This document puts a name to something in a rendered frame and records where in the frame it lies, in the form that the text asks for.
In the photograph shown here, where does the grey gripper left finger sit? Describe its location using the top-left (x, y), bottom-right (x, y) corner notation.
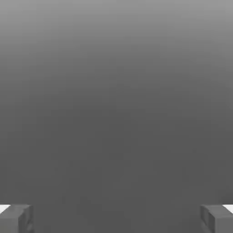
top-left (0, 204), bottom-right (35, 233)

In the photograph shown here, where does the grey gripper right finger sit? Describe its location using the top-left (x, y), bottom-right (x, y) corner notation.
top-left (199, 204), bottom-right (233, 233)

